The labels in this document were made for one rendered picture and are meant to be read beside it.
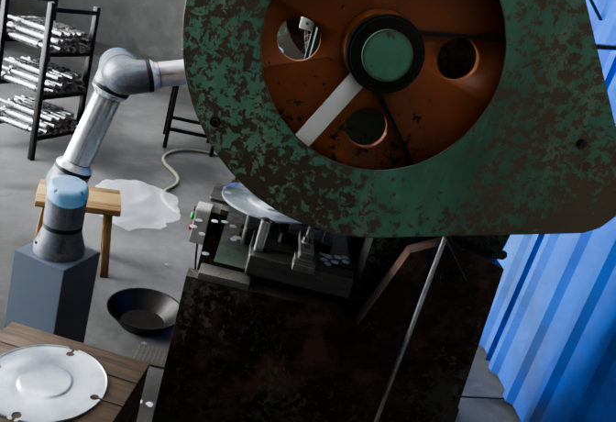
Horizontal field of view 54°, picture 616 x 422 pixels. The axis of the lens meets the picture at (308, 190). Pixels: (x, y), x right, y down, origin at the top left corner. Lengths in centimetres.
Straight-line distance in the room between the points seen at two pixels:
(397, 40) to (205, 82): 40
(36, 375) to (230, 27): 98
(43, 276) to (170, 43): 674
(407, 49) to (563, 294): 163
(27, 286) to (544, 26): 160
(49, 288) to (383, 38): 128
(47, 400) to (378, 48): 111
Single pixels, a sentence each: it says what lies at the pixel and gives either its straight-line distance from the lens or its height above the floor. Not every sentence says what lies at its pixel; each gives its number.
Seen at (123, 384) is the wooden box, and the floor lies 35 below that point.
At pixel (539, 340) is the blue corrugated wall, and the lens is 272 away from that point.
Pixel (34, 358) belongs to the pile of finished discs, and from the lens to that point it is 176.
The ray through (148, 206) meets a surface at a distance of 326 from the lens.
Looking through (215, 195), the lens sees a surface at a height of 78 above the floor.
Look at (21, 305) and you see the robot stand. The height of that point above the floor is 27.
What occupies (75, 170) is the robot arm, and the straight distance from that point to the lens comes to 204.
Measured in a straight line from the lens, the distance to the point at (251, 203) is 180.
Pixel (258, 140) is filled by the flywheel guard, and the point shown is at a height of 108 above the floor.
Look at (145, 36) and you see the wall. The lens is 860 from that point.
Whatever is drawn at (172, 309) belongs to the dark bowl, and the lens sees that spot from 261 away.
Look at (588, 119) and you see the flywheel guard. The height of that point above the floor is 131.
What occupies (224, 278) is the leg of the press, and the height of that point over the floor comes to 64.
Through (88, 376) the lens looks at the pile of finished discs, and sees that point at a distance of 171.
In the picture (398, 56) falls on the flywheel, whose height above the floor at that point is 134.
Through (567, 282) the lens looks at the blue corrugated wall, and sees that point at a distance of 263.
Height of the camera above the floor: 141
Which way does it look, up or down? 18 degrees down
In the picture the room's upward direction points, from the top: 16 degrees clockwise
